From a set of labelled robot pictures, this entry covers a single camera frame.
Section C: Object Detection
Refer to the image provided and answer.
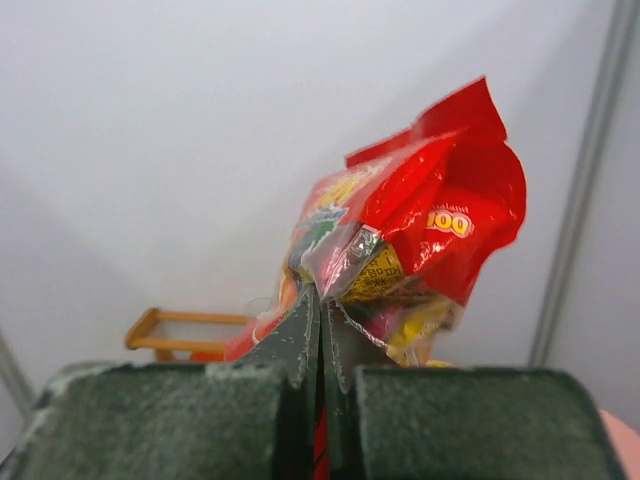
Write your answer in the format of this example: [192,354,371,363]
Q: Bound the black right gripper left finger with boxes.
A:
[9,287,316,479]

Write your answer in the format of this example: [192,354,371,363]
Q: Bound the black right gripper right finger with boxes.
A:
[321,303,627,479]

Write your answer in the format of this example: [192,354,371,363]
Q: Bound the red candy bag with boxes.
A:
[224,78,527,366]

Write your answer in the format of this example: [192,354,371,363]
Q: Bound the pink three-tier shelf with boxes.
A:
[599,410,640,480]

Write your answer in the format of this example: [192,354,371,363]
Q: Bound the brown wooden cup rack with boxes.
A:
[124,308,249,363]

